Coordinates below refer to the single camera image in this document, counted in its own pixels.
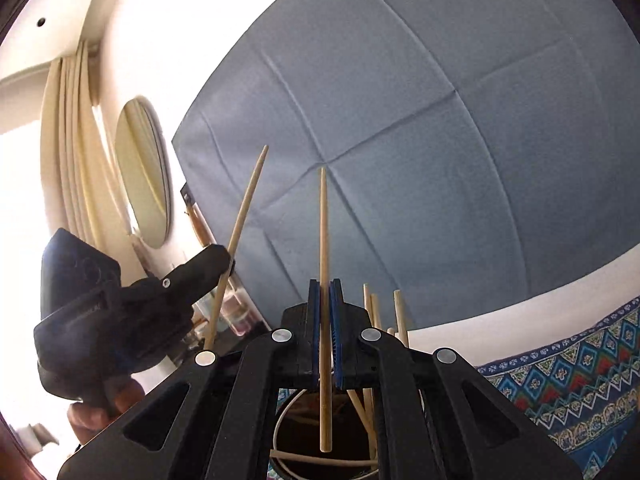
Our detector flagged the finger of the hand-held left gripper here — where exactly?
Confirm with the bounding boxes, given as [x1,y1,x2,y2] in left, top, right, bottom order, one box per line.
[162,244,236,312]

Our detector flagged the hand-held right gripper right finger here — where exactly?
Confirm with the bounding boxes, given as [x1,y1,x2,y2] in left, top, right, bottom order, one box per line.
[330,280,583,480]

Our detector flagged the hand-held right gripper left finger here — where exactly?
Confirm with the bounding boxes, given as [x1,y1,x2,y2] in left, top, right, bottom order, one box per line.
[57,280,321,480]

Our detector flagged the black cylindrical utensil holder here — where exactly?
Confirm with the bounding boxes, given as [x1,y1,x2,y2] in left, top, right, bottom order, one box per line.
[269,387,383,480]

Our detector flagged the person's left hand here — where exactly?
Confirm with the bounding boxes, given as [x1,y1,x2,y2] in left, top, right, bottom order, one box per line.
[67,375,146,447]

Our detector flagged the pink jar with beige lid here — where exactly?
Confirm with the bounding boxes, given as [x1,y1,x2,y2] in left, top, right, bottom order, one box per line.
[220,285,251,336]

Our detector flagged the beige curtain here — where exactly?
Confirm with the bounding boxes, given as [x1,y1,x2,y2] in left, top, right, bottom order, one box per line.
[40,42,136,246]

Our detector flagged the blue-grey backdrop cloth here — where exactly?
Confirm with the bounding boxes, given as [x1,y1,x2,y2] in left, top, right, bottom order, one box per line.
[171,0,640,333]

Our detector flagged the blue patterned tablecloth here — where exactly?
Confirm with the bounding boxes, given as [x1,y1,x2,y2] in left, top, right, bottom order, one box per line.
[472,296,640,480]

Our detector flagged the oval wall mirror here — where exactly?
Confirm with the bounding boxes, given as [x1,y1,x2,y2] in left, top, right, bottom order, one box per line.
[114,96,172,250]

